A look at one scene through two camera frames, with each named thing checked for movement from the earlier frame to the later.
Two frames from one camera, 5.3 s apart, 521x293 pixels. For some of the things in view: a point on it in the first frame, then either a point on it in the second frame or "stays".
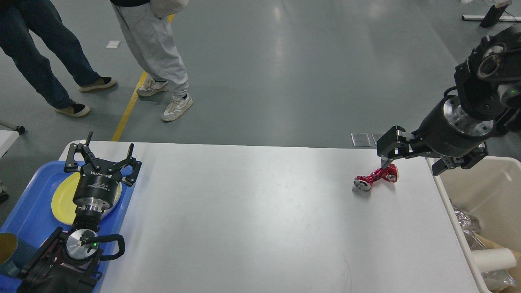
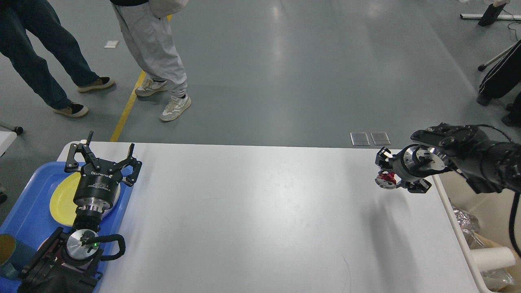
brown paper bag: [515, 271] stays
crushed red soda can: [389, 173] to [387, 180]
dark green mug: [14, 254] stays
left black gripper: [97, 188] stays
